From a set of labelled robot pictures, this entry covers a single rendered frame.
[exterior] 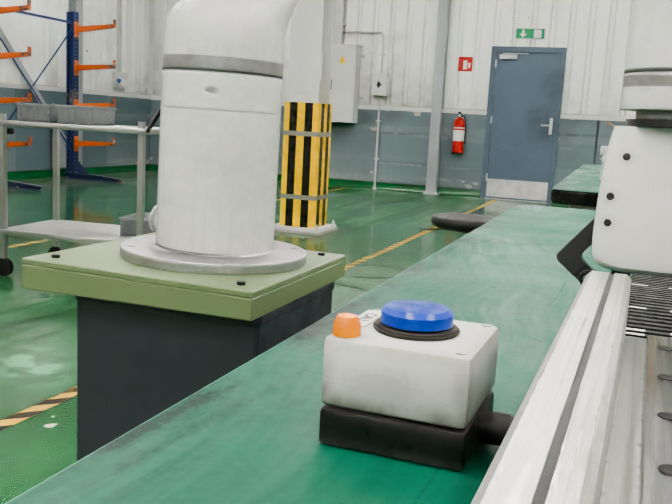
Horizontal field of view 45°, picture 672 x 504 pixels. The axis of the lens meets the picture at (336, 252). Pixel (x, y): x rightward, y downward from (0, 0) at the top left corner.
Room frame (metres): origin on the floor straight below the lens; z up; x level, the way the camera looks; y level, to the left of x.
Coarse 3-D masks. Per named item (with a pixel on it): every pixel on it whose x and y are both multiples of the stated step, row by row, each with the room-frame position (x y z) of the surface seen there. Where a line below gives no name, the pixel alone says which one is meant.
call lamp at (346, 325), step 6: (336, 318) 0.42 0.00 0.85; (342, 318) 0.42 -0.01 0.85; (348, 318) 0.41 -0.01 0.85; (354, 318) 0.42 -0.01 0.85; (336, 324) 0.42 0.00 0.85; (342, 324) 0.41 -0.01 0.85; (348, 324) 0.41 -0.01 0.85; (354, 324) 0.41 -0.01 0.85; (360, 324) 0.42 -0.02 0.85; (336, 330) 0.42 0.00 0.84; (342, 330) 0.41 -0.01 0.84; (348, 330) 0.41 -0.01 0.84; (354, 330) 0.41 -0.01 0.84; (360, 330) 0.42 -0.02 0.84; (342, 336) 0.41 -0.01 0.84; (348, 336) 0.41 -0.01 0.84; (354, 336) 0.41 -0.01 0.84
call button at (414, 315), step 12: (408, 300) 0.45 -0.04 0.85; (384, 312) 0.43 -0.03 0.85; (396, 312) 0.42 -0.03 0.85; (408, 312) 0.42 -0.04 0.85; (420, 312) 0.42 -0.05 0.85; (432, 312) 0.43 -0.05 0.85; (444, 312) 0.43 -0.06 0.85; (396, 324) 0.42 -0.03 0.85; (408, 324) 0.42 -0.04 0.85; (420, 324) 0.42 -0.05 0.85; (432, 324) 0.42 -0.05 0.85; (444, 324) 0.42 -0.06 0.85
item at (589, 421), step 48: (624, 288) 0.46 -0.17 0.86; (576, 336) 0.34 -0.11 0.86; (624, 336) 0.48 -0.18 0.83; (576, 384) 0.28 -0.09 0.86; (624, 384) 0.41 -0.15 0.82; (528, 432) 0.23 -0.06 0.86; (576, 432) 0.23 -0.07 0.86; (624, 432) 0.34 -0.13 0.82; (528, 480) 0.19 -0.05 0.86; (576, 480) 0.19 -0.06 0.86; (624, 480) 0.29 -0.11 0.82
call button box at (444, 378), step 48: (336, 336) 0.42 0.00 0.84; (384, 336) 0.42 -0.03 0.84; (432, 336) 0.42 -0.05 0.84; (480, 336) 0.43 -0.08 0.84; (336, 384) 0.41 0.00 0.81; (384, 384) 0.40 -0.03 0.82; (432, 384) 0.39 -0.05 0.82; (480, 384) 0.41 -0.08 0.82; (336, 432) 0.41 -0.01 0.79; (384, 432) 0.40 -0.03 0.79; (432, 432) 0.39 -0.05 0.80; (480, 432) 0.41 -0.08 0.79
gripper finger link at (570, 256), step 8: (592, 224) 0.56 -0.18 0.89; (584, 232) 0.56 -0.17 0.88; (592, 232) 0.56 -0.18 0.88; (576, 240) 0.57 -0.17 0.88; (584, 240) 0.56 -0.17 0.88; (568, 248) 0.57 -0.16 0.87; (576, 248) 0.57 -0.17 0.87; (584, 248) 0.56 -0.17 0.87; (560, 256) 0.57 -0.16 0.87; (568, 256) 0.57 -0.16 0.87; (576, 256) 0.57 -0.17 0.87; (568, 264) 0.57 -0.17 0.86; (576, 264) 0.57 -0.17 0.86; (584, 264) 0.56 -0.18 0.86; (576, 272) 0.57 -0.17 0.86
